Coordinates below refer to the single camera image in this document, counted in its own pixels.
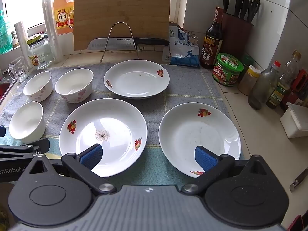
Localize yellow lid spice jar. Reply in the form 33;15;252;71
238;65;261;96

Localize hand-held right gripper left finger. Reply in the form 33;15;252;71
29;144;117;196

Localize green cap spice jar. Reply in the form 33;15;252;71
241;55;254;82

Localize black scissors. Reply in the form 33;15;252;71
248;0;261;24

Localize green lid sauce jar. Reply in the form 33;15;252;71
212;52;244;87

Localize orange cooking wine jug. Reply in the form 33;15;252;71
53;0;75;35

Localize white floral bowl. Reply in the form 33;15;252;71
55;68;94;104
23;71;53;102

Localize brown knife block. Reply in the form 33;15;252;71
220;12;254;64

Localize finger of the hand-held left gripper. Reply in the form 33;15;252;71
0;126;50;155

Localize black handled kitchen knife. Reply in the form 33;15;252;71
87;38;170;51

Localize red cap glass bottle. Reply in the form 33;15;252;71
248;61;281;110

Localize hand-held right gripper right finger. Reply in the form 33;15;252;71
181;146;268;195

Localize dark vinegar bottle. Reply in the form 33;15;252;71
200;7;225;69

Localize blue white salt bag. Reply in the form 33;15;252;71
162;25;201;67

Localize dark handled utensil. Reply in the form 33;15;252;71
289;171;308;193

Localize white fruit print plate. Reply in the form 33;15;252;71
104;60;170;99
59;98;148;178
158;102;242;178

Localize bamboo cutting board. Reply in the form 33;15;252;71
73;0;171;51

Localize oil bottle with label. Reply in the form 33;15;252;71
266;50;302;109

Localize white plastic box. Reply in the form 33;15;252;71
280;102;308;139

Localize grey checked towel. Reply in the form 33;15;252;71
0;63;244;190

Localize green plastic crate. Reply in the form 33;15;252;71
0;10;13;54

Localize glass jar with lid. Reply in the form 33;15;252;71
26;34;54;70

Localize metal wire rack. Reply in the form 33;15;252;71
100;22;145;63

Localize clear glass mug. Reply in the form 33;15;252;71
8;56;29;84

